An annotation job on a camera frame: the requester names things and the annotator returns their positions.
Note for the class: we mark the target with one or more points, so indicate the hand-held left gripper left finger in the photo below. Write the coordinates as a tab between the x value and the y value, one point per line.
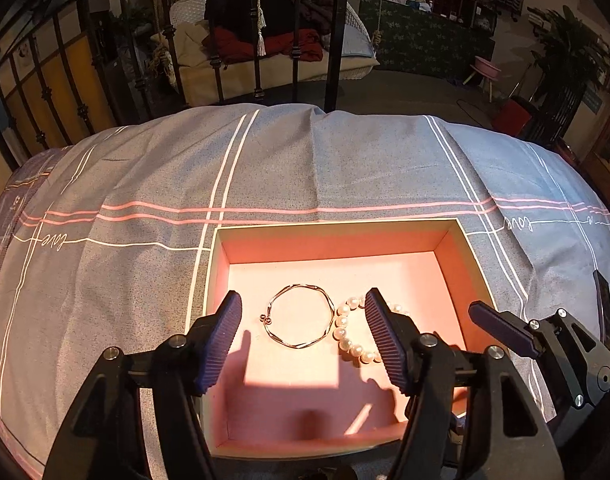
220	342

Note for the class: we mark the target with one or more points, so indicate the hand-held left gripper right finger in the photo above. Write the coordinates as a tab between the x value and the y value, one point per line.
385	347

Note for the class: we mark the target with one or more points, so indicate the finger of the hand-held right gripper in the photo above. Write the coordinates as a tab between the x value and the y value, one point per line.
604	300
500	327

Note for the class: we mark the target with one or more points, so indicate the silver twisted bangle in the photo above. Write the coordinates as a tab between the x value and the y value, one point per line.
297	346

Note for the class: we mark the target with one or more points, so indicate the grey box with pink lining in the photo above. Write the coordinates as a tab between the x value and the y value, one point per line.
310	270

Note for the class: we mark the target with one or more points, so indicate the grey striped bed sheet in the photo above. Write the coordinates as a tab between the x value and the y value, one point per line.
135	210

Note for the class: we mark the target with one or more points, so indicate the black plant stand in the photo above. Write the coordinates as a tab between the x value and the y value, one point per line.
555	115

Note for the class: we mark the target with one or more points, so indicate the red bin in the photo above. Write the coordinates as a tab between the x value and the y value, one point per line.
510	117

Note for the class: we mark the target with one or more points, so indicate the green potted plant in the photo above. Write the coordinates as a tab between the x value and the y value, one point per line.
570	45

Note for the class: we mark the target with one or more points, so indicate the pink stool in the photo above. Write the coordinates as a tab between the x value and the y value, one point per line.
487	66

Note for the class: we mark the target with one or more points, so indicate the cream cushion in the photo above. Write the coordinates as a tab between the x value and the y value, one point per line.
195	52

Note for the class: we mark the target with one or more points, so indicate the green patterned counter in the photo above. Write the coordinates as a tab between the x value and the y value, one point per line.
425	40

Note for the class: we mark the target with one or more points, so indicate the red clothing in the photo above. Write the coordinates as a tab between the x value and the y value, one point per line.
235	42

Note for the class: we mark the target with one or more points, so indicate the small black cabinet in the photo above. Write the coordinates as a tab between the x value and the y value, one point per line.
485	19

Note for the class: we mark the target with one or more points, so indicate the grey-blue pillow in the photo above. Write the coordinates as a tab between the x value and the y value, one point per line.
355	42

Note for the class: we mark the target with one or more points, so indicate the white wicker swing chair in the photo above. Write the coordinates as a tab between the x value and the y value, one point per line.
356	22

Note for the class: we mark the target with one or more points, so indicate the dark clothing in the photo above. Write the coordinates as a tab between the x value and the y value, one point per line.
280	10

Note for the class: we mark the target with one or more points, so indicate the black iron bed frame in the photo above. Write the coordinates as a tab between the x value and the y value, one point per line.
336	35

